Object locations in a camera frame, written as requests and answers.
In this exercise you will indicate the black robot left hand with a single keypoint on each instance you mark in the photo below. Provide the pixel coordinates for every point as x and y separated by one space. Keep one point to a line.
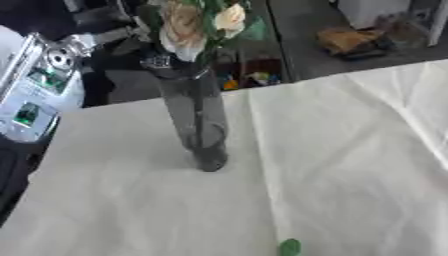
166 63

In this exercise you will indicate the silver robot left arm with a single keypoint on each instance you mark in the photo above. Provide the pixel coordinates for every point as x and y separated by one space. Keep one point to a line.
35 96

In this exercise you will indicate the clear glass vase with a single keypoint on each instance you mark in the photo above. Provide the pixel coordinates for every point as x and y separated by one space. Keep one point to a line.
201 133

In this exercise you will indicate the small white artificial rose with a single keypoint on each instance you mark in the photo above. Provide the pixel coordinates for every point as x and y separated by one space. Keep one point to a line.
231 19

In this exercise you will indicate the box of colourful toys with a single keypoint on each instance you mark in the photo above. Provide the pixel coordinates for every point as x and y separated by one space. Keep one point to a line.
251 75

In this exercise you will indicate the brown bag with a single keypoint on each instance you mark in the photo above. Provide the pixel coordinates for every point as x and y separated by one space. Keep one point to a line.
350 41

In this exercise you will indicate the white cabinet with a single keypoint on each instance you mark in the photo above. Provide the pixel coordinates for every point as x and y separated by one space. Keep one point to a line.
373 11

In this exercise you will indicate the green artificial leaf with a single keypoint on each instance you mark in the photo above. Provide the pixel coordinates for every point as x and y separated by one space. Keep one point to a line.
290 248

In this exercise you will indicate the clear plastic container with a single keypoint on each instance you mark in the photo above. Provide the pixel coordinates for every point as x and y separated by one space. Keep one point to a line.
408 30

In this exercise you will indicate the white furniture leg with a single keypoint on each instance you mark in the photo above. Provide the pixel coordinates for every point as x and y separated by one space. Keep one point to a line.
438 23

